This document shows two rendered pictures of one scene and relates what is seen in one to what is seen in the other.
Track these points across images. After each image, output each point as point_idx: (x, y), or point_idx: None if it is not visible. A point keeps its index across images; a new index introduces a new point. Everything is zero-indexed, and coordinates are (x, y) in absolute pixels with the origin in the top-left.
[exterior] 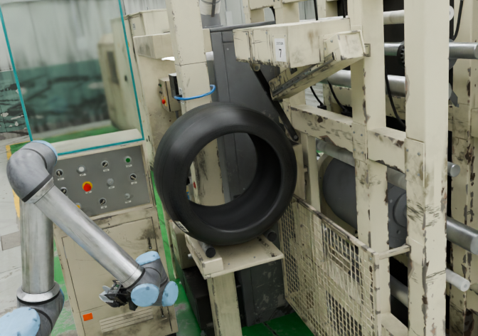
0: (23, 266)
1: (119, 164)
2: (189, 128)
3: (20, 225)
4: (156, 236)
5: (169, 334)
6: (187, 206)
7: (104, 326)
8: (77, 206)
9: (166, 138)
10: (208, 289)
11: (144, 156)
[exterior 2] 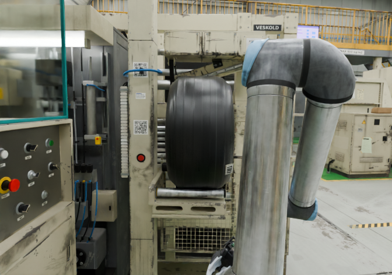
0: (279, 234)
1: (41, 148)
2: (224, 84)
3: (278, 159)
4: (73, 241)
5: None
6: (233, 149)
7: None
8: None
9: (198, 94)
10: (133, 271)
11: (70, 137)
